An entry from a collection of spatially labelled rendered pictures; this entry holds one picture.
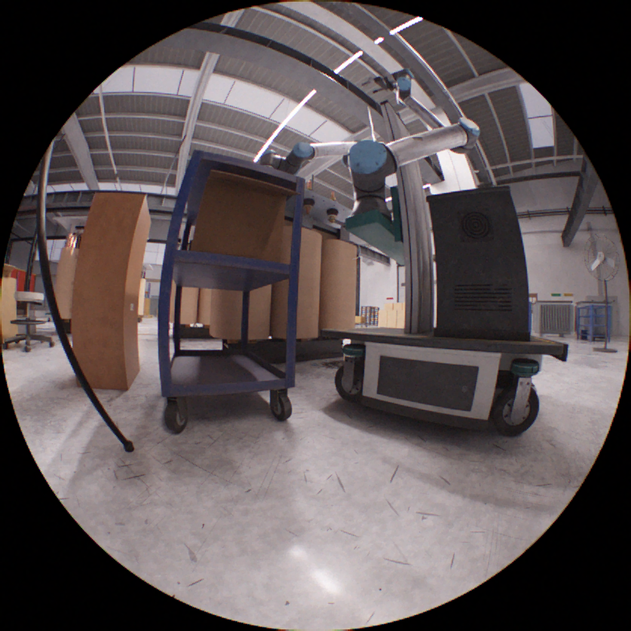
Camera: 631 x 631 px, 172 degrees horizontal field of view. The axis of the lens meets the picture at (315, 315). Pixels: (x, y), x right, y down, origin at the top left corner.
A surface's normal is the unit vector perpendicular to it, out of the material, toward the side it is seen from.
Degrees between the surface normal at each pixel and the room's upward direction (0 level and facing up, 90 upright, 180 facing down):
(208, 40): 180
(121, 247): 90
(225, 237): 90
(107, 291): 90
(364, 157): 92
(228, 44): 180
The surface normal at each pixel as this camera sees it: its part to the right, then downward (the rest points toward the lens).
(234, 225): 0.56, 0.01
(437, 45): 0.02, 1.00
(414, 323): -0.69, -0.04
